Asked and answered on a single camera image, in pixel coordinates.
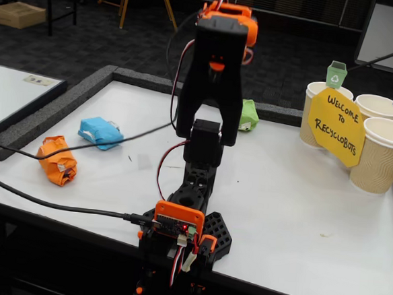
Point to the green paper-wrapped rubbish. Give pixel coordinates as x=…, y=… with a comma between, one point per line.
x=249, y=114

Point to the blue paper-wrapped rubbish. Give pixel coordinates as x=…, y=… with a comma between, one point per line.
x=96, y=132

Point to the orange paper-wrapped rubbish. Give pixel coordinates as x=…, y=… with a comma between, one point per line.
x=53, y=164

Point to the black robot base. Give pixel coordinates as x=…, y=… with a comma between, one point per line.
x=217, y=230

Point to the orange and black robot arm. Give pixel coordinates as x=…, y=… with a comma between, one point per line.
x=213, y=98

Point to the yellow metal chair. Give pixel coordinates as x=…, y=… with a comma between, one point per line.
x=122, y=15

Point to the paper cup with green tag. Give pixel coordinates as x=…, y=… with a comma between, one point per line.
x=305, y=135

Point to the green recycling bin tag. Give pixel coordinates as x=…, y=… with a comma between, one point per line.
x=336, y=76

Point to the yellow welcome sign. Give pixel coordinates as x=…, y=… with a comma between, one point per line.
x=337, y=140

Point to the orange controller board holder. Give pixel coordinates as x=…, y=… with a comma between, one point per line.
x=178, y=212

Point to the black metal bar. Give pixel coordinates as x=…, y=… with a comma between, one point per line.
x=378, y=60

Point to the paper cup with blue tag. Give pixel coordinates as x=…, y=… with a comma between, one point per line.
x=378, y=106

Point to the small paper label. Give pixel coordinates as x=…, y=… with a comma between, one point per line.
x=39, y=80

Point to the paper cup with orange tag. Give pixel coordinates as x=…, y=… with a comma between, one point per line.
x=381, y=163

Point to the cardboard box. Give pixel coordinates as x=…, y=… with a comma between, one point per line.
x=18, y=15

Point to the black metal table frame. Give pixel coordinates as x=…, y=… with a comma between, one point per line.
x=50, y=15

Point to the white panel with black frame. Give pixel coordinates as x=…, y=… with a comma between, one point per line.
x=389, y=36

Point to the whiteboard with black frame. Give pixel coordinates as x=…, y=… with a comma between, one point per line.
x=11, y=90

